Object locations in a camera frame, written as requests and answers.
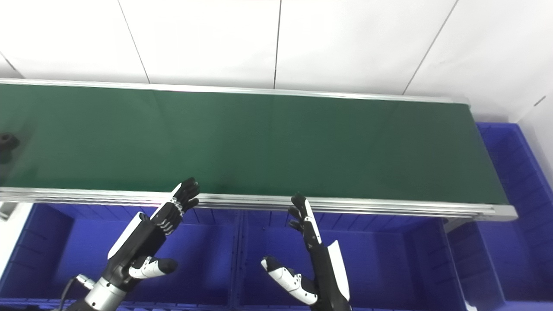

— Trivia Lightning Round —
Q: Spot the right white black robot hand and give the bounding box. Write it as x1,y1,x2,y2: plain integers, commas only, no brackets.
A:
261,194,352,311

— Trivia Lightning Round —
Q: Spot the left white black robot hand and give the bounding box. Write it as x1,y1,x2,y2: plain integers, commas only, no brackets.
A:
103,177,200,289

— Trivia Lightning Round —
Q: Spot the black flanged metal part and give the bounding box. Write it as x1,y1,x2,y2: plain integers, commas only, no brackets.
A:
0,133,20,165

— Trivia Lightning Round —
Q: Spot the blue plastic bin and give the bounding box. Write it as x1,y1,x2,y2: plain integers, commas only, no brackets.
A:
237,210,465,311
0,203,241,311
445,123,553,311

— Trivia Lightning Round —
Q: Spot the green conveyor belt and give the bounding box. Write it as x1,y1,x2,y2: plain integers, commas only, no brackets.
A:
0,79,518,222

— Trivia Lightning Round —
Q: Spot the aluminium conveyor leg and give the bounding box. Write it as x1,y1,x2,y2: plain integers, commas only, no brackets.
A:
0,201,19,222
442,217,477,234

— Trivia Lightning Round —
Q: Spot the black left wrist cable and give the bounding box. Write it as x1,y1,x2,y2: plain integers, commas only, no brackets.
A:
56,274,95,311

